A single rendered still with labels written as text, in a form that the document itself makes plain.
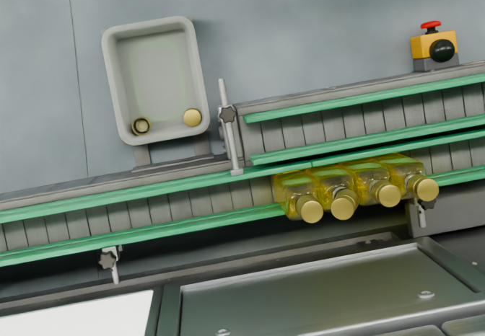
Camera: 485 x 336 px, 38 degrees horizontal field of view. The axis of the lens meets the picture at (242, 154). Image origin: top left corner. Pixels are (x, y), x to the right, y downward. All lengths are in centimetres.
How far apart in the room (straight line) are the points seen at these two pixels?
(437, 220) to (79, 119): 72
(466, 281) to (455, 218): 37
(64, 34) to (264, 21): 39
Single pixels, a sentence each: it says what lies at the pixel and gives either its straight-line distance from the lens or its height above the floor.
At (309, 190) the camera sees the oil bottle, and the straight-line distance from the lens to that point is 110.
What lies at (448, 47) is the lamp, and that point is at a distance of 140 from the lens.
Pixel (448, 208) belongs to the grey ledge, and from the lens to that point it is 139.
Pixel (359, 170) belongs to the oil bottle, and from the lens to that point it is 115.
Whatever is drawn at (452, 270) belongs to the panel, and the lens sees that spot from 109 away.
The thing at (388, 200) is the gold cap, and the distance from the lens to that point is 106.
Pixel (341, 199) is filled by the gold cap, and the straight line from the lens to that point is 103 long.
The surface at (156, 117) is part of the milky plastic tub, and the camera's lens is 140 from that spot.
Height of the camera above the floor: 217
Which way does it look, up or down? 83 degrees down
